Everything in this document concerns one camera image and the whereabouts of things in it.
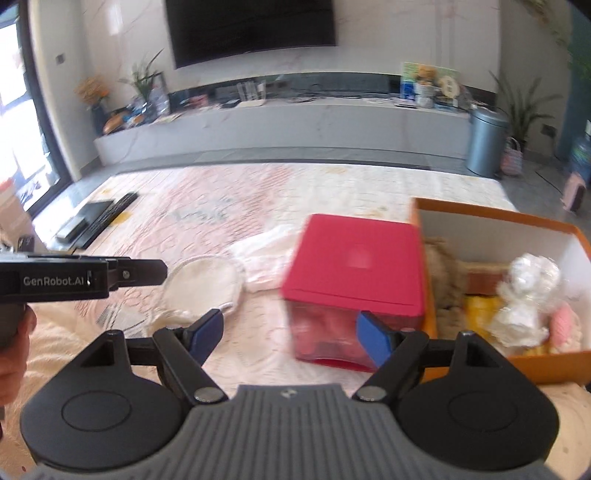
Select orange cardboard box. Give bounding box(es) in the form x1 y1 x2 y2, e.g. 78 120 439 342
412 198 590 385

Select teddy bear on cabinet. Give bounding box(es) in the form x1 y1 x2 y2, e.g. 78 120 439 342
414 64 438 109

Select black set-top box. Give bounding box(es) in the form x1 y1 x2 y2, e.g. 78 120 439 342
55 200 114 245

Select yellow flowers in vase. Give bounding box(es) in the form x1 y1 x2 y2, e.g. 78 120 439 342
75 75 110 137

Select potted plant by wall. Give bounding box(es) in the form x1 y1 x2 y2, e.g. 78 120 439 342
489 71 563 150

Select lace tablecloth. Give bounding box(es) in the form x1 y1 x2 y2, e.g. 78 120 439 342
35 163 512 392

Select green plant in glass vase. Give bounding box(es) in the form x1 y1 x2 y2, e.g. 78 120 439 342
119 50 171 125

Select white cloth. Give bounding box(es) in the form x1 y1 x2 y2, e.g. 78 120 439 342
226 225 301 293

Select grey tv cabinet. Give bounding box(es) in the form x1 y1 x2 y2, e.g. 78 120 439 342
94 98 471 165

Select pink crochet toy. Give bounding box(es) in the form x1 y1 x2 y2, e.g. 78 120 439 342
549 302 582 354

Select red storage box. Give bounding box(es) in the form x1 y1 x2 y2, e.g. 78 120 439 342
280 214 426 371

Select left hand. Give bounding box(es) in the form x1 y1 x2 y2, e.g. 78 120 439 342
0 306 37 407

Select pink heater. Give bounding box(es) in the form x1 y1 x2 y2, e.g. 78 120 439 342
562 172 587 213

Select pink woven basket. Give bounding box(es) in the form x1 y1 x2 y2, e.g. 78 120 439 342
500 137 523 177

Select white wifi router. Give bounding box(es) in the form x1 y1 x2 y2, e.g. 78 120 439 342
236 81 266 108

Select brown plush toy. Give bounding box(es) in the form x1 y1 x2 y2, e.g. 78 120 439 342
424 237 509 339

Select black television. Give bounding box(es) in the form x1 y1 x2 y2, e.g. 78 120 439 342
164 0 337 68

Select black remote control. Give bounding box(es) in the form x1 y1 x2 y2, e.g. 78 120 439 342
73 192 139 250

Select grey trash can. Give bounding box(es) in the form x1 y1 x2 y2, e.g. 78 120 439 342
466 106 510 178

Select yellow cloth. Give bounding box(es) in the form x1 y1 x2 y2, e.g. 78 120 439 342
465 296 564 357

